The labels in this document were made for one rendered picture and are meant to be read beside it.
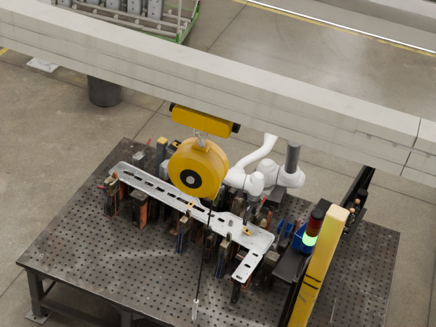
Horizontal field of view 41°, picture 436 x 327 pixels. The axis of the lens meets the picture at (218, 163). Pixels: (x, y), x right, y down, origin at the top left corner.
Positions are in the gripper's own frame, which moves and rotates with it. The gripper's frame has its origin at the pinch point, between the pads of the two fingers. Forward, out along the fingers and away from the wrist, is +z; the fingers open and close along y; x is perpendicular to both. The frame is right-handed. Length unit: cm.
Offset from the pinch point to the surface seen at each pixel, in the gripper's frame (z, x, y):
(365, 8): -215, 56, 99
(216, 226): 14.8, -20.4, 7.3
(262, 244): 14.9, 14.9, 3.0
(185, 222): 10.5, -38.5, 20.7
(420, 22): -215, 73, 96
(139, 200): 12, -78, 21
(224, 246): 10.6, -4.9, 24.6
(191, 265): 45, -27, 26
